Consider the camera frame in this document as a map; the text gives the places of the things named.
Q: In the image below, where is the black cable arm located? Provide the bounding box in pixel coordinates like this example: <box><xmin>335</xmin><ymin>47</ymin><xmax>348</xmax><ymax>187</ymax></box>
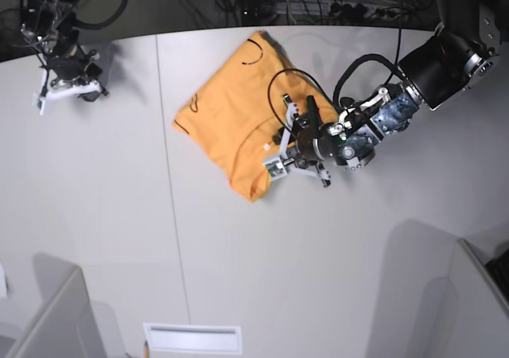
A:
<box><xmin>266</xmin><ymin>51</ymin><xmax>402</xmax><ymax>136</ymax></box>
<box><xmin>71</xmin><ymin>0</ymin><xmax>134</xmax><ymax>31</ymax></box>

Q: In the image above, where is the grey partition panel left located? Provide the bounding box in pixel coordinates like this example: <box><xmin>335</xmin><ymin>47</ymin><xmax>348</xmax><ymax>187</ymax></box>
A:
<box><xmin>1</xmin><ymin>265</ymin><xmax>107</xmax><ymax>357</ymax></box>

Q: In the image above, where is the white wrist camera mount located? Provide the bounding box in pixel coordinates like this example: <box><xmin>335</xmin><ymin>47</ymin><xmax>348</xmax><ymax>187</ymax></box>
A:
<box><xmin>262</xmin><ymin>94</ymin><xmax>331</xmax><ymax>188</ymax></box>
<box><xmin>33</xmin><ymin>79</ymin><xmax>109</xmax><ymax>115</ymax></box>

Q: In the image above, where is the white label plate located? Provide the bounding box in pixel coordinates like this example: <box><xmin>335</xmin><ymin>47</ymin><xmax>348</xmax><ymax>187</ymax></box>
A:
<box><xmin>143</xmin><ymin>323</ymin><xmax>243</xmax><ymax>355</ymax></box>

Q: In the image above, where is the white power strip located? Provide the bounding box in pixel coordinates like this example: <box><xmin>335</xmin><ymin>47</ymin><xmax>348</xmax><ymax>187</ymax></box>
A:
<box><xmin>274</xmin><ymin>0</ymin><xmax>402</xmax><ymax>20</ymax></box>

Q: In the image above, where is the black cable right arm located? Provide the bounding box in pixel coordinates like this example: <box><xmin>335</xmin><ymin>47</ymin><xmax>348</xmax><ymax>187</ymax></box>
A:
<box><xmin>71</xmin><ymin>0</ymin><xmax>134</xmax><ymax>31</ymax></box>

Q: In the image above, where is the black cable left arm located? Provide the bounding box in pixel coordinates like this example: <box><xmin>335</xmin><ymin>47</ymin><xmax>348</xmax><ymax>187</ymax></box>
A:
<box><xmin>266</xmin><ymin>51</ymin><xmax>402</xmax><ymax>136</ymax></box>

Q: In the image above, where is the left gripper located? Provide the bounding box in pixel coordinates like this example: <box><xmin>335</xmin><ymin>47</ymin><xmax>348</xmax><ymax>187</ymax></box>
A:
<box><xmin>272</xmin><ymin>95</ymin><xmax>341</xmax><ymax>167</ymax></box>

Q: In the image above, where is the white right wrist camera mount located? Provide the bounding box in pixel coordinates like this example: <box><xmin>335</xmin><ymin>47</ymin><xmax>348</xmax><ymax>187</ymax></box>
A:
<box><xmin>33</xmin><ymin>79</ymin><xmax>109</xmax><ymax>115</ymax></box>

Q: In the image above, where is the grey partition panel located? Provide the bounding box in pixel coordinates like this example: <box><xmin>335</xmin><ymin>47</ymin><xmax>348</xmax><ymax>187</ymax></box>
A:
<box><xmin>1</xmin><ymin>265</ymin><xmax>107</xmax><ymax>357</ymax></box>
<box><xmin>445</xmin><ymin>239</ymin><xmax>508</xmax><ymax>357</ymax></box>

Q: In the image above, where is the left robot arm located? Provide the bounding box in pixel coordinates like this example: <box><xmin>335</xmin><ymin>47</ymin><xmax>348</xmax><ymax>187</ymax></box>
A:
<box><xmin>263</xmin><ymin>0</ymin><xmax>508</xmax><ymax>183</ymax></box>

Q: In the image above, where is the pencil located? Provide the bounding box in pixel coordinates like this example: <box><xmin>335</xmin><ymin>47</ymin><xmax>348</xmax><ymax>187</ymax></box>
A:
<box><xmin>143</xmin><ymin>341</ymin><xmax>150</xmax><ymax>358</ymax></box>

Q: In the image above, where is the grey partition panel right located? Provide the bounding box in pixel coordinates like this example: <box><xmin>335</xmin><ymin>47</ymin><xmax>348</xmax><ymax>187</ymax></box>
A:
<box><xmin>445</xmin><ymin>239</ymin><xmax>508</xmax><ymax>357</ymax></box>

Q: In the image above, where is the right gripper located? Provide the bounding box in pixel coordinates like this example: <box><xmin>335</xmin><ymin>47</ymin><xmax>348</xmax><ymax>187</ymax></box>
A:
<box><xmin>43</xmin><ymin>44</ymin><xmax>103</xmax><ymax>102</ymax></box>

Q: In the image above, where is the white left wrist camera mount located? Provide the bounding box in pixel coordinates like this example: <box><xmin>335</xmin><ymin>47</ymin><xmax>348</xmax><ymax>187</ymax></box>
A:
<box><xmin>262</xmin><ymin>94</ymin><xmax>331</xmax><ymax>188</ymax></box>

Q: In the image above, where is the yellow orange T-shirt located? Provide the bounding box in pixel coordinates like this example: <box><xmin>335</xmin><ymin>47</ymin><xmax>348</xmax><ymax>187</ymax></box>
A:
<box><xmin>173</xmin><ymin>31</ymin><xmax>337</xmax><ymax>202</ymax></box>

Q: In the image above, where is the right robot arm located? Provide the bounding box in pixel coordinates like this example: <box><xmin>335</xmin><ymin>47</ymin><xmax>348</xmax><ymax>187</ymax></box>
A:
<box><xmin>20</xmin><ymin>0</ymin><xmax>107</xmax><ymax>110</ymax></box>

